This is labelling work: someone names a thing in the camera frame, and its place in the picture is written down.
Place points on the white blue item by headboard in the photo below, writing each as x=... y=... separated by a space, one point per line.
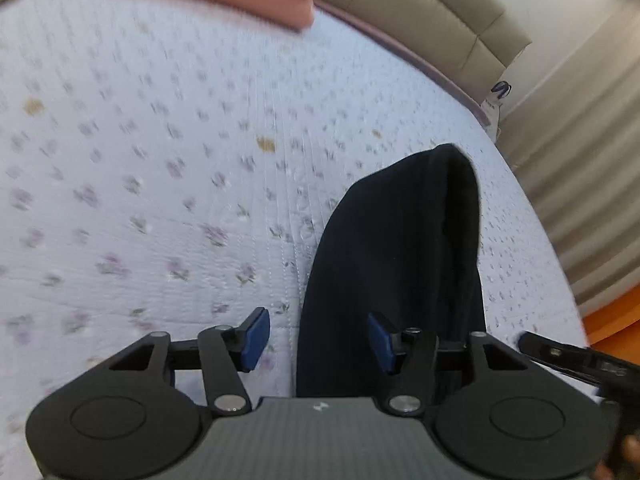
x=491 y=107

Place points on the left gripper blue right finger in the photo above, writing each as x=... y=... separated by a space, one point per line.
x=384 y=340

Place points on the beige padded headboard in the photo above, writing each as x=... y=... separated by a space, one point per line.
x=470 y=42

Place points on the beige pleated curtain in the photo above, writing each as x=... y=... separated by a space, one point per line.
x=573 y=145

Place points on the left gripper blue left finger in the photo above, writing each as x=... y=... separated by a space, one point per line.
x=252 y=337

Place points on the black track jacket white stripes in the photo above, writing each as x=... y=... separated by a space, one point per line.
x=403 y=242

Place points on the floral white bed cover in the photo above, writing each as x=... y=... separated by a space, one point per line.
x=171 y=164

